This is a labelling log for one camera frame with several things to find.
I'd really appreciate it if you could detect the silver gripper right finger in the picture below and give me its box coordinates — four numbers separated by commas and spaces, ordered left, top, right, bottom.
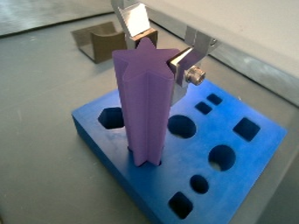
168, 26, 220, 104

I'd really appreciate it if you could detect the blue shape-sorting board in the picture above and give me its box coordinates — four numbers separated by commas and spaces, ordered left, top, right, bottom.
72, 81, 286, 224

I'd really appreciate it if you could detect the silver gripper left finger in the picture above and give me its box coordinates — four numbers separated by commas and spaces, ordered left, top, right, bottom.
109, 0, 157, 49

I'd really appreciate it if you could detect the purple star-shaped prism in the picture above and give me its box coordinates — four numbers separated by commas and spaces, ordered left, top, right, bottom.
112, 38, 179, 166

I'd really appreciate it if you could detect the black curved holder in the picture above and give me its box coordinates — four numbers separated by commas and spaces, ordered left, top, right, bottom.
71, 22, 127, 64

